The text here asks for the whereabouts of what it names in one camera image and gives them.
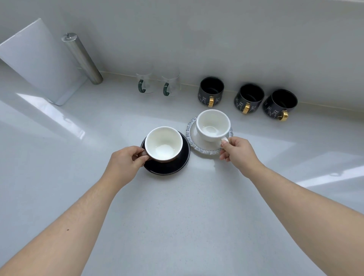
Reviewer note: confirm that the person's left hand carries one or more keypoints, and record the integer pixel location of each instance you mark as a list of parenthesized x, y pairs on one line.
[(122, 166)]

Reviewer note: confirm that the person's right hand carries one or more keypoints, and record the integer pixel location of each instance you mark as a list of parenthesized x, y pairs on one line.
[(240, 153)]

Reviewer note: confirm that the person's right thumb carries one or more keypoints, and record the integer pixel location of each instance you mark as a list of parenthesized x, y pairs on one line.
[(227, 140)]

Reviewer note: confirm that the person's left thumb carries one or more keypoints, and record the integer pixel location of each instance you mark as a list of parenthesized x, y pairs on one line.
[(137, 149)]

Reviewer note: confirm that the brown cup with white inside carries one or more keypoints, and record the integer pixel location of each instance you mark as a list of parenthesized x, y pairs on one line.
[(163, 145)]

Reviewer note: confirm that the person's left forearm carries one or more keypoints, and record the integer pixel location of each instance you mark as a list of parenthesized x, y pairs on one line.
[(54, 229)]

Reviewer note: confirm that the person's right forearm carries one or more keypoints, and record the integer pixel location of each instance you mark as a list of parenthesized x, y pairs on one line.
[(308, 219)]

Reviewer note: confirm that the white saucer with blue rim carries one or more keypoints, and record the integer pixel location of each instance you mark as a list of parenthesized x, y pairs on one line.
[(199, 142)]

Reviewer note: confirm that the black saucer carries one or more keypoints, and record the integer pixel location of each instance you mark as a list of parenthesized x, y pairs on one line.
[(170, 162)]

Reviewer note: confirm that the steel cylinder holder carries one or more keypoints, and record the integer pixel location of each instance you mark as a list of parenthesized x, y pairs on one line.
[(82, 58)]

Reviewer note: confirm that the white cutting board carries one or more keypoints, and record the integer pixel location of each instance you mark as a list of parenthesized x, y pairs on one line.
[(42, 61)]

